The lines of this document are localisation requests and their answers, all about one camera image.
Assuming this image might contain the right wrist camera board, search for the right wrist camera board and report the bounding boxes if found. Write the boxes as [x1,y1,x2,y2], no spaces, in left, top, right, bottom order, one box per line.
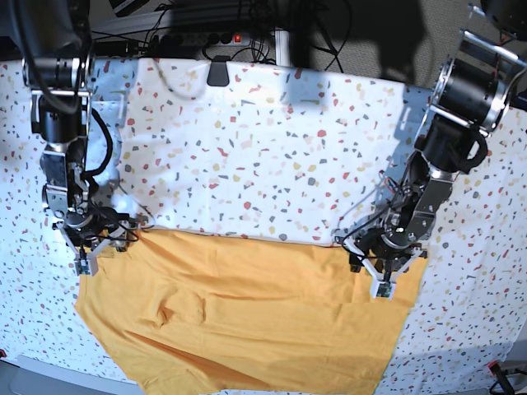
[74,251,99,277]

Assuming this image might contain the power strip with red switch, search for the power strip with red switch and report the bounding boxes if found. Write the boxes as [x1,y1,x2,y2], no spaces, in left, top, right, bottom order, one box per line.
[151,32,251,47]

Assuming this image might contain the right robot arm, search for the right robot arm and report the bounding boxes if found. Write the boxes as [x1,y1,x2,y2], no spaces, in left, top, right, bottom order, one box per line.
[1,1,138,260]

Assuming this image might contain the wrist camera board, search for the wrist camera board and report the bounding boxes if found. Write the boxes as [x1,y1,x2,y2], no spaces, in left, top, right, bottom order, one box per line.
[370,278,396,300]
[74,251,99,277]

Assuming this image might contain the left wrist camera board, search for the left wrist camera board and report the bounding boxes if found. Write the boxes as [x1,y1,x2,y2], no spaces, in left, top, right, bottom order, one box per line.
[370,278,396,300]

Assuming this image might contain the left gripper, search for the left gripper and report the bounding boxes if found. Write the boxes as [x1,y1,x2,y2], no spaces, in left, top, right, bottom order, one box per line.
[335,230,428,283]

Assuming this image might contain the white table leg post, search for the white table leg post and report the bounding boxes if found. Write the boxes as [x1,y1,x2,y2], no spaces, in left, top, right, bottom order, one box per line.
[274,29,291,67]

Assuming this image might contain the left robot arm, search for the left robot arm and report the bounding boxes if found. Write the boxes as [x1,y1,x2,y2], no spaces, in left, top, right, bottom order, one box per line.
[333,1,526,298]

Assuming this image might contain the black cables under desk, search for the black cables under desk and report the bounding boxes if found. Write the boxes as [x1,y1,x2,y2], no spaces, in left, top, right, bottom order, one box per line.
[82,0,355,74]

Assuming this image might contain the yellow T-shirt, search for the yellow T-shirt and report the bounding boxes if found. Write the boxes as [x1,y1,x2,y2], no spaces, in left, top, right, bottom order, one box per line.
[75,231,426,394]

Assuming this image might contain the red clamp bottom right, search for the red clamp bottom right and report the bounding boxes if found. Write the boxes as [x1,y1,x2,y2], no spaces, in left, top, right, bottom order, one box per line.
[487,360,515,395]

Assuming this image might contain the black table clamp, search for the black table clamp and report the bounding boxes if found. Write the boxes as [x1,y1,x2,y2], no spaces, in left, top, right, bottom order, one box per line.
[207,55,231,87]

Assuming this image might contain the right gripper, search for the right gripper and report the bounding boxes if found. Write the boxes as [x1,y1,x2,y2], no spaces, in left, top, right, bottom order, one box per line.
[52,209,148,253]

